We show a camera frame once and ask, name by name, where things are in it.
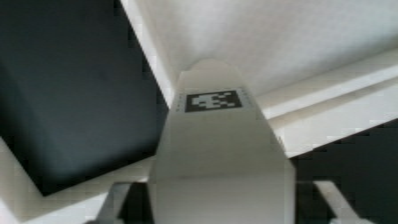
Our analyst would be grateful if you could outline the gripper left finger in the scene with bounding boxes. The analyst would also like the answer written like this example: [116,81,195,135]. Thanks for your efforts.
[95,182,131,224]

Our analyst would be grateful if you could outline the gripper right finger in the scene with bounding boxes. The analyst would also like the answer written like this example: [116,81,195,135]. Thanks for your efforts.
[314,181,372,224]

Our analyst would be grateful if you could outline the white desk tabletop panel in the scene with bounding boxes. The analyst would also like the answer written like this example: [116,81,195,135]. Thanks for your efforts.
[118,0,398,117]

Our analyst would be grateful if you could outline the white U-shaped obstacle fence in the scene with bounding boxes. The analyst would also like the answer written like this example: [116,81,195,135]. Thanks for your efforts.
[0,76,398,224]

